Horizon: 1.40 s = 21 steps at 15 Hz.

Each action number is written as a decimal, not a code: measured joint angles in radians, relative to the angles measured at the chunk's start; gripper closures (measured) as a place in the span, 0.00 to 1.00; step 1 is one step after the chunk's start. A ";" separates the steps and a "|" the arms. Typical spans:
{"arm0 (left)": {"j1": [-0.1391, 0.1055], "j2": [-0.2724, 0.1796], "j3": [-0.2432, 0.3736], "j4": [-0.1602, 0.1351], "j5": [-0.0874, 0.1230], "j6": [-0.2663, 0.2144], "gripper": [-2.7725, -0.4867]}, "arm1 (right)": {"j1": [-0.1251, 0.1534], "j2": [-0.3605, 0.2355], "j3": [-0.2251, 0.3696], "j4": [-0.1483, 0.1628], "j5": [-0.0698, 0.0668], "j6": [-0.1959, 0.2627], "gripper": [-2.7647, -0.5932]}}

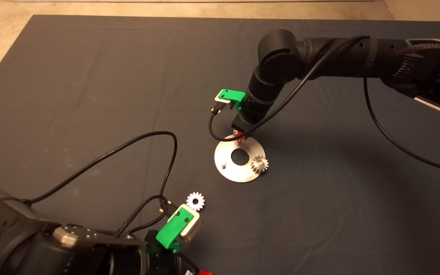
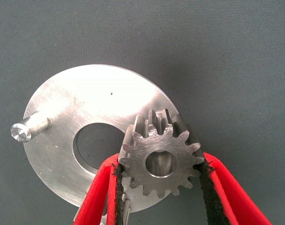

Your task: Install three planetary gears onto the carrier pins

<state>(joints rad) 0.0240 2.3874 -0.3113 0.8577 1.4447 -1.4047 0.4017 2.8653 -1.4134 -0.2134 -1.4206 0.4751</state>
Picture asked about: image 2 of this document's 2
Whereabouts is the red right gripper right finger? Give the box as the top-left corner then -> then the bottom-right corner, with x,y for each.
198,152 -> 273,225

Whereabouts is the round metal carrier plate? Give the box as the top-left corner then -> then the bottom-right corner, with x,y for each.
10,64 -> 181,214

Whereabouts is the dark grey table cloth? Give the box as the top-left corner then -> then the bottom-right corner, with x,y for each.
0,0 -> 285,225

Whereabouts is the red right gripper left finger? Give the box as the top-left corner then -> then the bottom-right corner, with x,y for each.
74,153 -> 125,225

